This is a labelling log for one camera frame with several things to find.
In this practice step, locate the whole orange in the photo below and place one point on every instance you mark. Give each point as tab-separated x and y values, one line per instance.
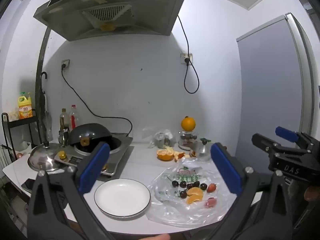
188	124

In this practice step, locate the peeled orange segment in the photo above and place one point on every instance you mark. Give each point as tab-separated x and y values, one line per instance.
195	191
193	199

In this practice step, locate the person's left hand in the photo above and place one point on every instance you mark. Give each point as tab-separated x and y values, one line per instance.
160	237

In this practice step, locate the black wok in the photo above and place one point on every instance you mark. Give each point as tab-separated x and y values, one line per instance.
87	132

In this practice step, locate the half peeled orange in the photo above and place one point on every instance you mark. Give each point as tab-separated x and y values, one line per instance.
165	154

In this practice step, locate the black folded umbrella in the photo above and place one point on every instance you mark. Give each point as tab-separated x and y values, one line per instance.
45	110

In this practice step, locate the yellow detergent bottle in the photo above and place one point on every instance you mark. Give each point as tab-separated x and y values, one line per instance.
25	107

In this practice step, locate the orange peel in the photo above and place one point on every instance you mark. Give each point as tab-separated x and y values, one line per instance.
180	155

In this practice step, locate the white plate with dark rim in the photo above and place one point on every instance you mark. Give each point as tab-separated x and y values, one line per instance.
122	197

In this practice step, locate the black metal rack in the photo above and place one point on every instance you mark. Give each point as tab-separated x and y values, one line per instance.
22	122

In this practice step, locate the red label bottle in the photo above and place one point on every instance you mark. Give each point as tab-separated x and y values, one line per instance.
74	118

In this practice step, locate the glass jar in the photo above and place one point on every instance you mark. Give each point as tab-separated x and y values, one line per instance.
188	140

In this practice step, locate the gold cooker knob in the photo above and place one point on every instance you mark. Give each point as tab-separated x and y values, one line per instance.
61	155
106	166

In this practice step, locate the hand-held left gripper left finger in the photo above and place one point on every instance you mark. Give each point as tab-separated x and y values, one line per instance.
95	167

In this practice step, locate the dark oil bottle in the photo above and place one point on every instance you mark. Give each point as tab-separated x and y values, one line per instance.
64	121

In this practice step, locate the steel range hood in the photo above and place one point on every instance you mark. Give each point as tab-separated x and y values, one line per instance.
112	12

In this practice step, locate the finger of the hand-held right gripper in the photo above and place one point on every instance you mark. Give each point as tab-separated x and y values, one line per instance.
265	142
286	133

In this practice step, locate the black flat pouch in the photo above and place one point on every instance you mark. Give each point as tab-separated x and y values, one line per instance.
28	185

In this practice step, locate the clear printed plastic bag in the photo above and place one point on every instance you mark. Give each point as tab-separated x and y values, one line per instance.
175	212

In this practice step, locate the person's right hand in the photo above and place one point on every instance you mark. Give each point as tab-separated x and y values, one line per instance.
312	193

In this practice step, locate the steel cup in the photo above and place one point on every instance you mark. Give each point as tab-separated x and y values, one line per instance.
160	142

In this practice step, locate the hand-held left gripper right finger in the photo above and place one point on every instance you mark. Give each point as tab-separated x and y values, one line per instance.
226	167

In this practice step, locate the small clear plastic bag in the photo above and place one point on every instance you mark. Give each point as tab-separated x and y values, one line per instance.
150	136

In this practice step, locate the steel pot lid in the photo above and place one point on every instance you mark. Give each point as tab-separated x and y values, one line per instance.
42	158

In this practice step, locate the white wall outlet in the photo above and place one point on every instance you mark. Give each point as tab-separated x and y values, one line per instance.
66	62
190	56

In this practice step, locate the steel induction cooker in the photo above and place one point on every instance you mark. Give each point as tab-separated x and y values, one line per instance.
120	147

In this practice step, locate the red strawberry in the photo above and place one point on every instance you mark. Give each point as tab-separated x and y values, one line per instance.
210	202
211	187

